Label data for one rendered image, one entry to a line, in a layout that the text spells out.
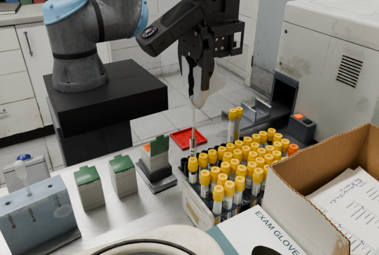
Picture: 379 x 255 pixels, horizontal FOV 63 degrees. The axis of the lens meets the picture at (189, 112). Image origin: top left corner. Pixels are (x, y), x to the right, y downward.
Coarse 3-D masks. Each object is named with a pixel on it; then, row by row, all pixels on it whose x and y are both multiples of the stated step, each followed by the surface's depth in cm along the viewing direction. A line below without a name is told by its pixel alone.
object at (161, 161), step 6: (144, 144) 61; (144, 150) 60; (144, 156) 61; (150, 156) 58; (156, 156) 59; (162, 156) 60; (168, 156) 61; (144, 162) 62; (150, 162) 59; (156, 162) 60; (162, 162) 60; (168, 162) 61; (150, 168) 60; (156, 168) 60
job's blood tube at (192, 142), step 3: (189, 138) 58; (195, 138) 59; (189, 141) 59; (192, 141) 58; (195, 141) 58; (189, 144) 59; (192, 144) 58; (195, 144) 59; (189, 147) 59; (192, 147) 59; (195, 147) 59; (189, 150) 60; (192, 150) 59; (195, 150) 59; (189, 153) 60; (192, 153) 59; (195, 153) 60; (189, 156) 61; (192, 156) 60; (195, 156) 60
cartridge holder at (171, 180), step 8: (136, 168) 66; (144, 168) 61; (168, 168) 61; (144, 176) 62; (152, 176) 60; (160, 176) 61; (168, 176) 62; (152, 184) 60; (160, 184) 60; (168, 184) 61
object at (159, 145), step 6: (156, 138) 56; (162, 138) 56; (168, 138) 57; (150, 144) 56; (156, 144) 57; (162, 144) 57; (168, 144) 58; (150, 150) 57; (156, 150) 57; (162, 150) 58; (168, 150) 59
